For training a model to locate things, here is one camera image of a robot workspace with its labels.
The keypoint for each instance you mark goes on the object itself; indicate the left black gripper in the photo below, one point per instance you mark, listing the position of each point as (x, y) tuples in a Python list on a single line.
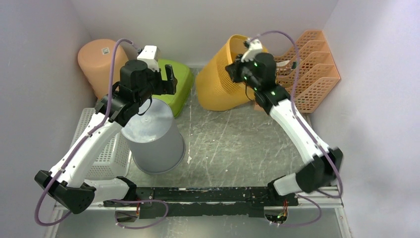
[(165, 87)]

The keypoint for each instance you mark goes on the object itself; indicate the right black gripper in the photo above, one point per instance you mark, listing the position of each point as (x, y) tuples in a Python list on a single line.
[(234, 69)]

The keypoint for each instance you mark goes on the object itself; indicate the green plastic basin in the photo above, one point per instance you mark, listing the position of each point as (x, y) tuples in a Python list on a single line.
[(185, 80)]

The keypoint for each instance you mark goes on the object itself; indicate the yellow slatted waste basket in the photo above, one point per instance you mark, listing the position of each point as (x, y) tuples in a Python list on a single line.
[(215, 89)]

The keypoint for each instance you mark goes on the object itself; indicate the grey plastic bucket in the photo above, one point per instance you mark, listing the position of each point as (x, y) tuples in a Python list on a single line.
[(154, 139)]

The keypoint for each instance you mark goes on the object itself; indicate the large orange plastic bucket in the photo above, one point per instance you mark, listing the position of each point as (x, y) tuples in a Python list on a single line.
[(94, 58)]

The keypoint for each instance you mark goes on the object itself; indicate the white perforated tray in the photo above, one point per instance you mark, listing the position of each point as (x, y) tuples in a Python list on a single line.
[(114, 159)]

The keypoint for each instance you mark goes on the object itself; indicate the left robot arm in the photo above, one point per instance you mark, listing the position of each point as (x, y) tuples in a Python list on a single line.
[(66, 182)]

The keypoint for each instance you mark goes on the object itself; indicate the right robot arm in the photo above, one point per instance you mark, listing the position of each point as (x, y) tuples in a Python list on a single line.
[(321, 162)]

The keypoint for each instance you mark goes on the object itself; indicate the orange plastic file organizer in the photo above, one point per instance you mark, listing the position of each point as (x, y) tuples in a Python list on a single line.
[(317, 71)]

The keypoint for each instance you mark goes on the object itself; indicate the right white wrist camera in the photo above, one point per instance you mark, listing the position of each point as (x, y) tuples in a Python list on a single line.
[(254, 47)]

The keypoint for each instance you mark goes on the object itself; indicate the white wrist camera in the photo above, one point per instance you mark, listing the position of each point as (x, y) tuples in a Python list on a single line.
[(254, 47), (150, 55)]

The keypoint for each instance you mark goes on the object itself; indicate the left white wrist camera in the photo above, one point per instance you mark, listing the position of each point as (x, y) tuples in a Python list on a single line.
[(150, 55)]

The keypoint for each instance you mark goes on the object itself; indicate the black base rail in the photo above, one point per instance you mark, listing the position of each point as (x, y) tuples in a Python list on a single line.
[(152, 202)]

